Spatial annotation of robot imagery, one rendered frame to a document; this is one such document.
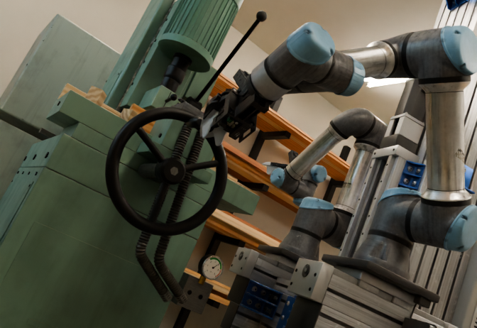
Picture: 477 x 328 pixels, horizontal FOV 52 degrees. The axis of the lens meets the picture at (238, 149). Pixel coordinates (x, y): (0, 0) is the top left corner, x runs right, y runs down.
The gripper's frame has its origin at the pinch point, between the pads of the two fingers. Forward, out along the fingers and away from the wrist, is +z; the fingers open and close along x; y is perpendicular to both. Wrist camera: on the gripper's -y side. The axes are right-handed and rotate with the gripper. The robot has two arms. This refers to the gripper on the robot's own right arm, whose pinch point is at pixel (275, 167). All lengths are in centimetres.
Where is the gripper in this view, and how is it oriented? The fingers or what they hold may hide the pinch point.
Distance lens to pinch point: 239.4
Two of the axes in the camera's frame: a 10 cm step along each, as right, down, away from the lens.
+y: -2.9, 9.4, -1.9
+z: -5.2, 0.2, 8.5
